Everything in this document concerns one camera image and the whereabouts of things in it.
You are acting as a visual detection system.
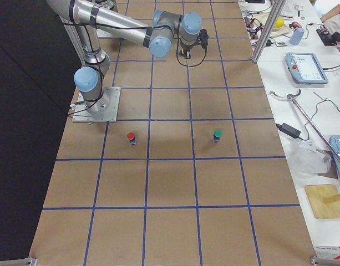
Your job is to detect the green push button switch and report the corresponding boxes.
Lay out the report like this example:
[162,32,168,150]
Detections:
[213,130,222,143]

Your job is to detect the metal reacher grabber tool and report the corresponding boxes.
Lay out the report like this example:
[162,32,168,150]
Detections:
[269,89,340,165]

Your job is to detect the yellow lemon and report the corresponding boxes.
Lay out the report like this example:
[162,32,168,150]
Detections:
[274,18,285,28]

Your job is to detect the clear plastic bag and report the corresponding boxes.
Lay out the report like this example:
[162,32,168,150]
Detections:
[283,139,332,178]

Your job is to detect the red push button switch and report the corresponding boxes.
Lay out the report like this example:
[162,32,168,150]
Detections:
[127,132,136,145]

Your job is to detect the blue plastic cup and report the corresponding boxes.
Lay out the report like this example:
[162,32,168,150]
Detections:
[288,28,305,46]

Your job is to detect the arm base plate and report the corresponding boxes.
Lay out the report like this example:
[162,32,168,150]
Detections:
[97,29,122,39]
[72,87,121,123]

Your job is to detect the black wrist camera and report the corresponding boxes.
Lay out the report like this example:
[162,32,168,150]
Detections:
[199,28,209,49]

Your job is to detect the yellow push button switch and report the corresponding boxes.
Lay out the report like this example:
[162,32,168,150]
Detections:
[179,49,191,59]

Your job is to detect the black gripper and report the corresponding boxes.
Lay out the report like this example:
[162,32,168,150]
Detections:
[179,40,197,51]

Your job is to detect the wooden cutting board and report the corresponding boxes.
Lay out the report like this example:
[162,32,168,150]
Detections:
[305,185,340,219]

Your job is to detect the black right power adapter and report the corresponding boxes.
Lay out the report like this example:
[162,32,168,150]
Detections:
[279,123,301,139]

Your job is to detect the aluminium frame post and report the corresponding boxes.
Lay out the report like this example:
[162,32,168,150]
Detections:
[252,0,286,63]

